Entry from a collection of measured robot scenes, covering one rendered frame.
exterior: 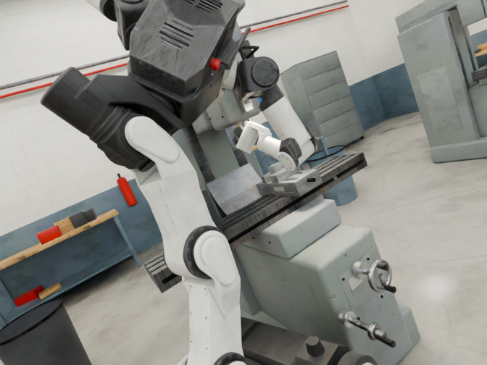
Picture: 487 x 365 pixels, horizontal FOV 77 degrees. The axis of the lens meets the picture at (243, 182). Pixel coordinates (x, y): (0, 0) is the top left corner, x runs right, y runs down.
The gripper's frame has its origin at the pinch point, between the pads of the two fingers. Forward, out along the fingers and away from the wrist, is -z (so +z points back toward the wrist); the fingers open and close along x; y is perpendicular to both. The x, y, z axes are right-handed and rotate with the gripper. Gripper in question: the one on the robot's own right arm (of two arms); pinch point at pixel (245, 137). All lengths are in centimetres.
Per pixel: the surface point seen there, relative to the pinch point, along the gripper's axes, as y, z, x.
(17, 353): 72, -40, 187
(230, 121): -9.1, 11.4, 4.0
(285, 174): 23.9, 4.4, -10.5
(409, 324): 111, 20, -37
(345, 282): 65, 41, -12
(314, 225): 46, 22, -12
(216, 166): 9.7, -31.5, 20.2
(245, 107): -12.1, 12.6, -4.1
